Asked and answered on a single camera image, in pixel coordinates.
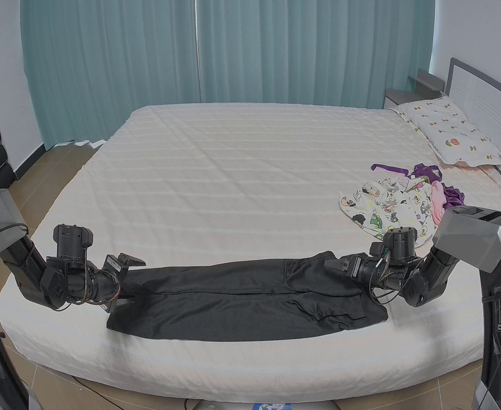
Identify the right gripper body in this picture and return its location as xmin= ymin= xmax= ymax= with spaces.
xmin=348 ymin=255 xmax=384 ymax=291

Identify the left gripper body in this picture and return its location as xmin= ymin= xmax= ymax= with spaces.
xmin=89 ymin=254 xmax=127 ymax=313

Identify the black T-shirt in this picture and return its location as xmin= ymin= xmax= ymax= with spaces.
xmin=106 ymin=250 xmax=389 ymax=341

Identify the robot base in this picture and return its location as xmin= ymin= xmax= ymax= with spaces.
xmin=186 ymin=400 xmax=302 ymax=410

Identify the bed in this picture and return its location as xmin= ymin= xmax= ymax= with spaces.
xmin=0 ymin=57 xmax=501 ymax=402

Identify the white printed pyjama top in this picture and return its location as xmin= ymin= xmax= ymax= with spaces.
xmin=339 ymin=177 xmax=439 ymax=247

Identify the pink garment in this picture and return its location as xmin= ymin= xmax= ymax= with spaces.
xmin=430 ymin=182 xmax=450 ymax=223

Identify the purple garment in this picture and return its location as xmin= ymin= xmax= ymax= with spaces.
xmin=371 ymin=163 xmax=467 ymax=208

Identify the white printed pillow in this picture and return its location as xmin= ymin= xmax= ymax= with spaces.
xmin=394 ymin=97 xmax=501 ymax=166

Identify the grey bedside table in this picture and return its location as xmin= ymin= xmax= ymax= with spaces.
xmin=385 ymin=69 xmax=446 ymax=109

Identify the blue-green curtain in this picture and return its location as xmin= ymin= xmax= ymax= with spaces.
xmin=21 ymin=0 xmax=202 ymax=148
xmin=197 ymin=0 xmax=437 ymax=110

